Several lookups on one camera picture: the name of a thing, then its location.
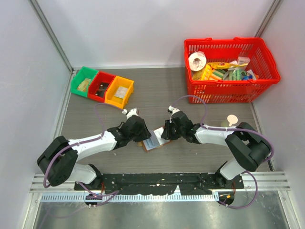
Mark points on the green plastic bin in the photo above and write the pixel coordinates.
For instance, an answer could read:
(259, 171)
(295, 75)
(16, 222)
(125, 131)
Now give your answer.
(82, 80)

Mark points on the green bottle white cap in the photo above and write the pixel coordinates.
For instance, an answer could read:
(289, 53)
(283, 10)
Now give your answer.
(230, 121)

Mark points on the silver card in yellow bin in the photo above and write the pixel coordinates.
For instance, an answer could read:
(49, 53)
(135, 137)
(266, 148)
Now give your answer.
(121, 92)

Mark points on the yellow plastic bin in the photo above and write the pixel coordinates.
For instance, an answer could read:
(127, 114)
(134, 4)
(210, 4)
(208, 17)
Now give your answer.
(117, 82)

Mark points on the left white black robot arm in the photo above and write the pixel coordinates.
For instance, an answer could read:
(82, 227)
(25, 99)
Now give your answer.
(59, 162)

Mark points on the brown leather card holder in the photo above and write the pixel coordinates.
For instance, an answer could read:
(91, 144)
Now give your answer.
(155, 141)

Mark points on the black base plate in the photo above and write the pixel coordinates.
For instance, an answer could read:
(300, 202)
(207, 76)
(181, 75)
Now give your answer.
(159, 184)

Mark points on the black cards in red bin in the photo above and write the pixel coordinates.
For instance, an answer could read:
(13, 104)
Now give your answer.
(102, 89)

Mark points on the green white package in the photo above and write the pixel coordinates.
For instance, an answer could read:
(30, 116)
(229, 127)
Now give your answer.
(235, 74)

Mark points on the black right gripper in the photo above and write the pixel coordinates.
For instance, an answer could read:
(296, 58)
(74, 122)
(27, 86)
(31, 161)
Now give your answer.
(167, 134)

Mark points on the gold cards in green bin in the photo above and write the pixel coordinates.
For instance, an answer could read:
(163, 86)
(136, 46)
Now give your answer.
(83, 86)

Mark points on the blue white package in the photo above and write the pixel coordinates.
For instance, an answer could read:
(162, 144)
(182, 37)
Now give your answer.
(248, 75)

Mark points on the yellow snack packets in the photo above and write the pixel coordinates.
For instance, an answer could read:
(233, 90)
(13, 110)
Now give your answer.
(213, 71)

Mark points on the white pink box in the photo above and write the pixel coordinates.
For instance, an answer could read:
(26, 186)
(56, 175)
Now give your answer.
(241, 61)

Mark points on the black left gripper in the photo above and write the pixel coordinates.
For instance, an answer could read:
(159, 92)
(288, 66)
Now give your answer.
(145, 133)

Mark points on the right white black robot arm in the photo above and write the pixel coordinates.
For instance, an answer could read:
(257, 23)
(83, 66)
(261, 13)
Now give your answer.
(248, 147)

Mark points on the red plastic bin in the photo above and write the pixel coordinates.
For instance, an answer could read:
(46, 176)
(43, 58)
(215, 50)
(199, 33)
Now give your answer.
(98, 87)

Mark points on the red shopping basket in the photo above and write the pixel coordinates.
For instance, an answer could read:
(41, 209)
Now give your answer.
(262, 63)

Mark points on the white tape roll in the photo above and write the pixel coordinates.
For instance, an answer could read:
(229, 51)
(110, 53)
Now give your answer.
(197, 61)

